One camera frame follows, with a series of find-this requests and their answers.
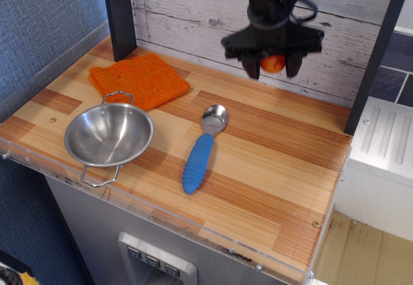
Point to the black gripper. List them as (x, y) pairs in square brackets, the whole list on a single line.
[(251, 45)]

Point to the orange toy carrot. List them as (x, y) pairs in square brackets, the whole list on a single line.
[(273, 63)]

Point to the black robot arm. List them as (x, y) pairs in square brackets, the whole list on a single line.
[(271, 14)]

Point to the orange knitted cloth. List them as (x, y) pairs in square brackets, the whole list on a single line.
[(147, 78)]

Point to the white ridged side unit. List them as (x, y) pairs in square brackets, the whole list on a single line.
[(376, 185)]

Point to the small steel pot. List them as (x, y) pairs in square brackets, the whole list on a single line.
[(110, 134)]

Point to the silver toy dispenser panel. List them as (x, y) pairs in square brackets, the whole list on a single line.
[(146, 263)]

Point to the yellow black object bottom left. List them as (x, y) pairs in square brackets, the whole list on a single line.
[(20, 276)]

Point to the blue handled metal spoon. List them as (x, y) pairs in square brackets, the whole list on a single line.
[(213, 121)]

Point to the dark right vertical post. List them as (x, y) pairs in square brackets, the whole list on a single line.
[(382, 41)]

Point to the dark vertical post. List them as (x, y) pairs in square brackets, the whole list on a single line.
[(382, 41), (121, 25)]

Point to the dark left vertical post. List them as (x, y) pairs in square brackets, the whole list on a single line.
[(121, 25)]

